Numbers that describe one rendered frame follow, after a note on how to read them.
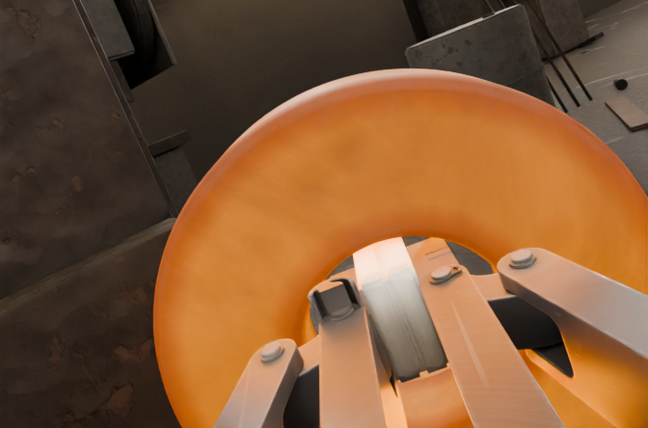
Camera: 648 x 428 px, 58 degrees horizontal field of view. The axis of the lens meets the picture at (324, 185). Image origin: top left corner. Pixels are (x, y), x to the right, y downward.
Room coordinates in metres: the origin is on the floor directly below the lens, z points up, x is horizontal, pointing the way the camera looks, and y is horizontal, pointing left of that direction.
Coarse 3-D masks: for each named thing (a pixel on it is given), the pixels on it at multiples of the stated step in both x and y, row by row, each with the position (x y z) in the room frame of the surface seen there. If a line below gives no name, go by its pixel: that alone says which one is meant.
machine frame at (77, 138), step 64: (0, 0) 0.52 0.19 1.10; (64, 0) 0.55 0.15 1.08; (0, 64) 0.51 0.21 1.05; (64, 64) 0.53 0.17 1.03; (0, 128) 0.50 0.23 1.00; (64, 128) 0.52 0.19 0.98; (128, 128) 0.55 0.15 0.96; (0, 192) 0.49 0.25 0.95; (64, 192) 0.51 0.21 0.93; (128, 192) 0.54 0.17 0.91; (0, 256) 0.48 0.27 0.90; (64, 256) 0.50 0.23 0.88; (128, 256) 0.47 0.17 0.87; (0, 320) 0.42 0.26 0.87; (64, 320) 0.44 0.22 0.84; (128, 320) 0.46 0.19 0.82; (0, 384) 0.41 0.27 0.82; (64, 384) 0.43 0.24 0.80; (128, 384) 0.45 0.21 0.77
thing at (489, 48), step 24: (480, 24) 2.52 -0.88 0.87; (504, 24) 2.54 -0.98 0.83; (528, 24) 2.65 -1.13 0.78; (408, 48) 2.79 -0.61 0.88; (432, 48) 2.62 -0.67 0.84; (456, 48) 2.55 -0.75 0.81; (480, 48) 2.52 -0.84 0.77; (504, 48) 2.53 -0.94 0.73; (528, 48) 2.58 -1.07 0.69; (456, 72) 2.57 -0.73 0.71; (480, 72) 2.53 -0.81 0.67; (504, 72) 2.52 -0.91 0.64; (528, 72) 2.56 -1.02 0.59; (552, 96) 2.66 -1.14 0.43
